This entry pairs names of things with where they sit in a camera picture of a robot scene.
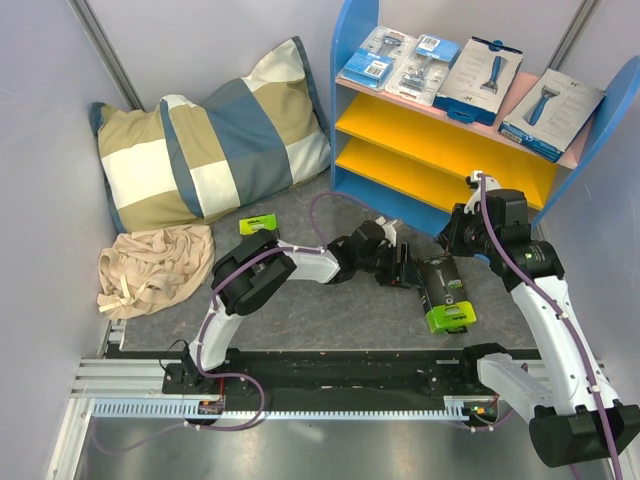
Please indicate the black green razor box left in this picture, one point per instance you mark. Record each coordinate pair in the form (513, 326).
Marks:
(250, 225)

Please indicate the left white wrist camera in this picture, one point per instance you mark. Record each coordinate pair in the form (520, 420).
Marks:
(390, 228)

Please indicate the Harry's razor pack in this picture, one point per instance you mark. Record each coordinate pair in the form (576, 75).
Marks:
(551, 114)
(478, 81)

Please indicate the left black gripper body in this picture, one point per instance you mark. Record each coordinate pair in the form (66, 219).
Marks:
(386, 267)

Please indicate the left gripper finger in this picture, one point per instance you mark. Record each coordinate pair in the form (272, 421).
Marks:
(400, 283)
(409, 275)

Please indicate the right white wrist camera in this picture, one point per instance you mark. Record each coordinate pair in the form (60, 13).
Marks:
(480, 184)

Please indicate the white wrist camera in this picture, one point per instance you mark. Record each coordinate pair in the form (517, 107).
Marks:
(480, 184)
(390, 228)

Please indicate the black green razor box right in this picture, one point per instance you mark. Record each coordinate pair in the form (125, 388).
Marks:
(445, 301)

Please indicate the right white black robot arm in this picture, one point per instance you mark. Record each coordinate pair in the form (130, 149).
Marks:
(578, 416)

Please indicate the grey slotted cable duct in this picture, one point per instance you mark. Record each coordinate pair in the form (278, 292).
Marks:
(194, 409)

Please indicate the checked blue beige pillow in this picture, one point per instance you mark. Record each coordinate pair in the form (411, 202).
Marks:
(185, 162)

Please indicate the aluminium frame rail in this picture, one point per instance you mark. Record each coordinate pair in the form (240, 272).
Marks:
(100, 377)

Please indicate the blue Gillette razor blister pack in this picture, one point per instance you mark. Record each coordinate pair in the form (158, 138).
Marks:
(378, 57)

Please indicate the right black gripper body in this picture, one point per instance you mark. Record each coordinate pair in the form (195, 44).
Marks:
(471, 236)

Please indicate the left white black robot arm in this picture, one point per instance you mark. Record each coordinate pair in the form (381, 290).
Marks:
(246, 278)

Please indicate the black green razor box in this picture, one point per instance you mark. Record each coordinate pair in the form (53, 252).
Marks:
(250, 225)
(445, 301)

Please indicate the colourful wooden shelf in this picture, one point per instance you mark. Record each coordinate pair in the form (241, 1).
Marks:
(411, 162)

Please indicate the beige crumpled cloth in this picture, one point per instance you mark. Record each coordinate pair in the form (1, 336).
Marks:
(145, 272)

